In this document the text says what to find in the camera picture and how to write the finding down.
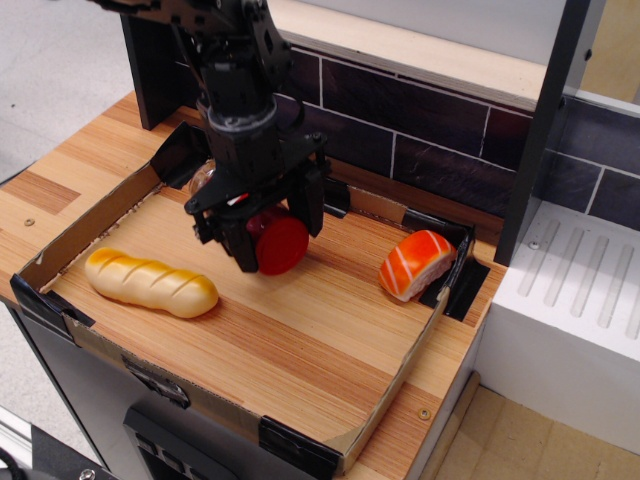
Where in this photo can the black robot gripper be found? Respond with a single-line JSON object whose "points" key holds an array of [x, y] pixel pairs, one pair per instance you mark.
{"points": [[250, 150]]}

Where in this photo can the basil bottle with red cap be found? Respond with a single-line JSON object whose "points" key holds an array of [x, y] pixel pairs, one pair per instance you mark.
{"points": [[218, 202]]}

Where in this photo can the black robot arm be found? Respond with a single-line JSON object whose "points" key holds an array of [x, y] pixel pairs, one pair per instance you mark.
{"points": [[238, 58]]}

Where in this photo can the cardboard fence with black tape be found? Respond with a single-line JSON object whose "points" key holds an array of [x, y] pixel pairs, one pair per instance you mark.
{"points": [[317, 373]]}

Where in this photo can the toy salmon nigiri sushi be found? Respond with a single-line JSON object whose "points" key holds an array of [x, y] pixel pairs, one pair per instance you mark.
{"points": [[415, 263]]}

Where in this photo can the toy bread loaf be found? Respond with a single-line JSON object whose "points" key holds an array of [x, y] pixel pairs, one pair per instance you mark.
{"points": [[150, 284]]}

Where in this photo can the brass screw at right front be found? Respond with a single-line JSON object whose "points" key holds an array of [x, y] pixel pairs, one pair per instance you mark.
{"points": [[424, 414]]}

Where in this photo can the light wooden shelf board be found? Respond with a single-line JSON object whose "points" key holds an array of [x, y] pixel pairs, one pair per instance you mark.
{"points": [[465, 69]]}

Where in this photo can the white dish drainer block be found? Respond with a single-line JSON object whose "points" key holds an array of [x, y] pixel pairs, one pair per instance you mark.
{"points": [[562, 334]]}

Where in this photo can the dark post of shelf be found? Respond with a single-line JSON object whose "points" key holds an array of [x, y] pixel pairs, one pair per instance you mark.
{"points": [[524, 198]]}

